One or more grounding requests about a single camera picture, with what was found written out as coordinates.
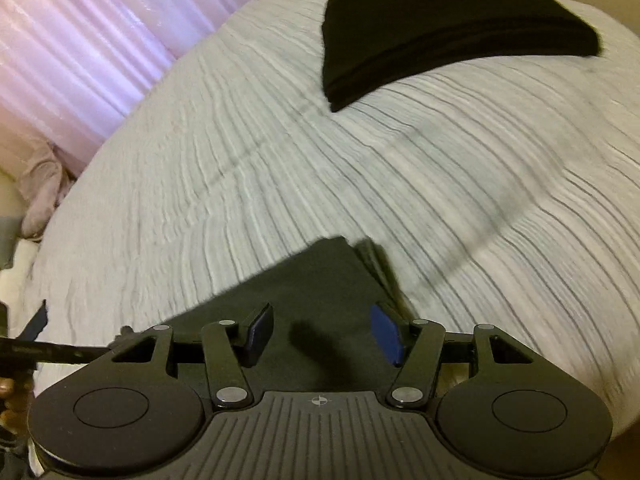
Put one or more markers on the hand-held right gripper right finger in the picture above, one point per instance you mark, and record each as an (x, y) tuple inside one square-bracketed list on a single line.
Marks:
[(387, 332)]

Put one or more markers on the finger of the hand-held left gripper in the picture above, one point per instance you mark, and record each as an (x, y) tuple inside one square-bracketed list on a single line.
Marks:
[(55, 352), (36, 322)]

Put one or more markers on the person's left hand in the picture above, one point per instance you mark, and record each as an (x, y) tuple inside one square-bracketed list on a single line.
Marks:
[(12, 402)]

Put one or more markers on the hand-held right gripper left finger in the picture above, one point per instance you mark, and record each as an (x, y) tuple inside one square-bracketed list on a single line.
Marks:
[(259, 332)]

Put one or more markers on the pink sheer curtain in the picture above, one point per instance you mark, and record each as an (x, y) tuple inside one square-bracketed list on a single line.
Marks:
[(85, 50)]

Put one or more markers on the dark grey jeans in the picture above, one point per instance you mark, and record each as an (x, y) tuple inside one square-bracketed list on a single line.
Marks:
[(310, 285)]

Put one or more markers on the white ribbed bedspread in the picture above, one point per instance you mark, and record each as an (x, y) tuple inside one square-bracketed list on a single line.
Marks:
[(350, 170)]

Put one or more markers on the crumpled pink cloth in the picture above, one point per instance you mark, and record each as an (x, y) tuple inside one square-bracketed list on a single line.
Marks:
[(42, 195)]

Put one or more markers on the black folded cloth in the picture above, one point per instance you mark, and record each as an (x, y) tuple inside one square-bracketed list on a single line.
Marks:
[(450, 25)]

